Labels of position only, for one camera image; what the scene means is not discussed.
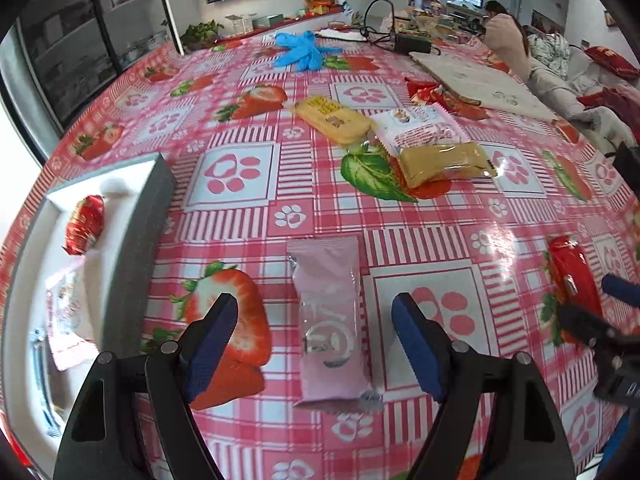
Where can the orange gift box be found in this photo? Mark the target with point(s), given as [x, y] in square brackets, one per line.
[319, 7]

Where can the black gooseneck stand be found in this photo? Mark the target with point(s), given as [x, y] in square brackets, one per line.
[365, 19]

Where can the grey flat box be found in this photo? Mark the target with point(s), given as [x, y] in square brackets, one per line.
[268, 21]

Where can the black power adapter box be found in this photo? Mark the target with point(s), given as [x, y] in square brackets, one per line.
[412, 44]

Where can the red round snack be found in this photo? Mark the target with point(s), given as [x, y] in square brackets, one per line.
[85, 225]

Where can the yellow snack packet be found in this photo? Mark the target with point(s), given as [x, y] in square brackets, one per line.
[332, 120]

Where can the maroon garment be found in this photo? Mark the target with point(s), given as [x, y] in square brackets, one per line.
[620, 105]

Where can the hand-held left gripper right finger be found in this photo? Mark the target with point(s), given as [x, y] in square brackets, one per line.
[420, 345]

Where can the white pink patterned snack packet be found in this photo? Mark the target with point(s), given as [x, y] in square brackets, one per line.
[67, 320]

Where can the glass display cabinet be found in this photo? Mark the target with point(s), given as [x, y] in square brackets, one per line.
[75, 35]

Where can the clear plastic box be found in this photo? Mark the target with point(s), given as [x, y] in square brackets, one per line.
[240, 25]

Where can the green potted plant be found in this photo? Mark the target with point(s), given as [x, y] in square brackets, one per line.
[202, 34]

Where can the tan snack packet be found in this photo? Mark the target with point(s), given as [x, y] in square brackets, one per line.
[442, 162]

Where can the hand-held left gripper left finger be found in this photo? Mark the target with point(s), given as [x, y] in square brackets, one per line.
[212, 345]

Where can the blue disposable gloves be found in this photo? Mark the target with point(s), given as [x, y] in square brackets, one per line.
[300, 52]

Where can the red snack packet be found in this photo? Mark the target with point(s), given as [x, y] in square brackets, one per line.
[570, 265]
[425, 95]

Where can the black garment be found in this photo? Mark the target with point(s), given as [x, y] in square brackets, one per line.
[627, 160]

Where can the grey sofa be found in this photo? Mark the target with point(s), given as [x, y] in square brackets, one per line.
[555, 92]

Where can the red cushion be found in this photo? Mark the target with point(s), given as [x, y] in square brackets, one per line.
[612, 60]

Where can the plain pink snack packet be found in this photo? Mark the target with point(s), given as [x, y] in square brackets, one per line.
[330, 310]

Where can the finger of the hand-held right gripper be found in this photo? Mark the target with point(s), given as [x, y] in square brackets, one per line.
[620, 287]
[582, 322]

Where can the white pink-edged snack packet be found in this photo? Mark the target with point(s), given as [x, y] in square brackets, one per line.
[415, 127]

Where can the grey white clothes pile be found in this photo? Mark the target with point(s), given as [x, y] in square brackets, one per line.
[547, 52]

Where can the framed wall picture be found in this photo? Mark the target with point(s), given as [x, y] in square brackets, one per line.
[611, 17]

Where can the white plastic bag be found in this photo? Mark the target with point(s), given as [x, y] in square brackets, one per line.
[340, 33]

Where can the grey white box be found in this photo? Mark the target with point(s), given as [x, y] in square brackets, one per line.
[135, 230]

